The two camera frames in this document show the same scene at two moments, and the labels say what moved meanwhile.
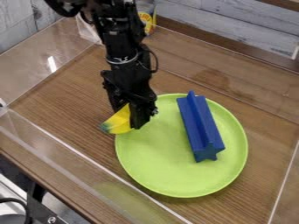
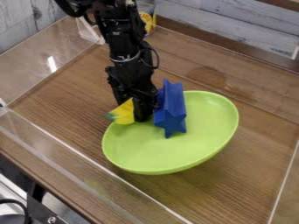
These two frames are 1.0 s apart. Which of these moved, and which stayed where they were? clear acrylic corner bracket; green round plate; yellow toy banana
Moved: green round plate
Stayed: clear acrylic corner bracket; yellow toy banana
